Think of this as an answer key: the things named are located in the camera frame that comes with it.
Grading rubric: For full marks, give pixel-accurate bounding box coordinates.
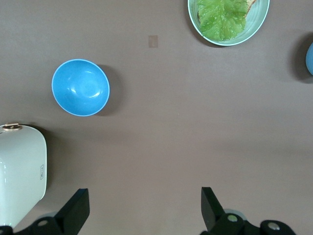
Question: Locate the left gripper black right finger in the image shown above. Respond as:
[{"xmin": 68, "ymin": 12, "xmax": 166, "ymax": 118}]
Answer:
[{"xmin": 200, "ymin": 187, "xmax": 297, "ymax": 235}]

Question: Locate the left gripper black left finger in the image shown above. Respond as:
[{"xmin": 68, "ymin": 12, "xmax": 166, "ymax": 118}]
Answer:
[{"xmin": 0, "ymin": 188, "xmax": 90, "ymax": 235}]

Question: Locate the large blue bowl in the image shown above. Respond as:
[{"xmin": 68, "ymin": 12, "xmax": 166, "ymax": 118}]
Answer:
[{"xmin": 51, "ymin": 58, "xmax": 111, "ymax": 117}]

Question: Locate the small blue bowl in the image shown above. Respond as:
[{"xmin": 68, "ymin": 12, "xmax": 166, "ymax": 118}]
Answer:
[{"xmin": 305, "ymin": 42, "xmax": 313, "ymax": 76}]

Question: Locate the white toaster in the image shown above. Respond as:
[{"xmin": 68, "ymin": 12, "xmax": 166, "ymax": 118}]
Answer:
[{"xmin": 0, "ymin": 122, "xmax": 47, "ymax": 228}]

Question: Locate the green lettuce leaf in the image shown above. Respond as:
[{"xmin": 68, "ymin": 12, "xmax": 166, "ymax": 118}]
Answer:
[{"xmin": 197, "ymin": 0, "xmax": 247, "ymax": 42}]

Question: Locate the light green plate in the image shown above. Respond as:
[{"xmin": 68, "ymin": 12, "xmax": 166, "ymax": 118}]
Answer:
[{"xmin": 187, "ymin": 0, "xmax": 270, "ymax": 47}]

